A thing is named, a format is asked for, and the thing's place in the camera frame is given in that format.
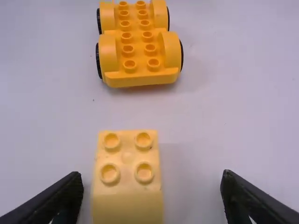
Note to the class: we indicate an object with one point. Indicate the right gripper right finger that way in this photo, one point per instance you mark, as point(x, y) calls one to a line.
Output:
point(243, 200)

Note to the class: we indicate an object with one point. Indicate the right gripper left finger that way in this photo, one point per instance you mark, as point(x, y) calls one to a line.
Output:
point(53, 200)

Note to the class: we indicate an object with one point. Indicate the yellow toy brick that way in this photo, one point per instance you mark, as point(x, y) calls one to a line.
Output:
point(126, 189)

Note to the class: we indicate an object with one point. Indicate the yellow toy car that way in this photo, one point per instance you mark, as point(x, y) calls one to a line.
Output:
point(137, 74)

